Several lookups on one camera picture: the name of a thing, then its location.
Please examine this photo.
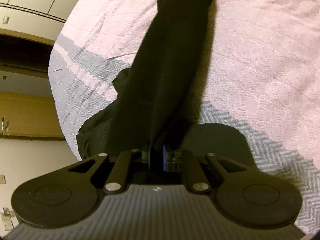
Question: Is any black zip jacket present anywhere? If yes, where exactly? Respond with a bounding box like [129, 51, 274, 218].
[75, 0, 258, 178]

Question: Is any cream wardrobe with panel doors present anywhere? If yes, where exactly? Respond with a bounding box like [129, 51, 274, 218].
[1, 0, 78, 45]

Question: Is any yellow wooden door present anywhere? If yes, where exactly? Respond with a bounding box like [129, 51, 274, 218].
[0, 92, 64, 138]

